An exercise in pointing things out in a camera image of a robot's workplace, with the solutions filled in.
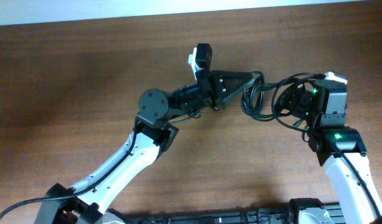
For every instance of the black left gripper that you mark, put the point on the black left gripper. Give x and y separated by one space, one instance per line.
208 88

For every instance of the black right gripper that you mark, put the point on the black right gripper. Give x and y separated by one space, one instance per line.
297 99

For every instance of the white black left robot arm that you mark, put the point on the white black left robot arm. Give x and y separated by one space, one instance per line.
153 133

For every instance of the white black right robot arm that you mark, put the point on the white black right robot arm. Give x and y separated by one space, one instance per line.
339 148

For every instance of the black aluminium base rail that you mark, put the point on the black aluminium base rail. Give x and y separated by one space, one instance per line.
298 210

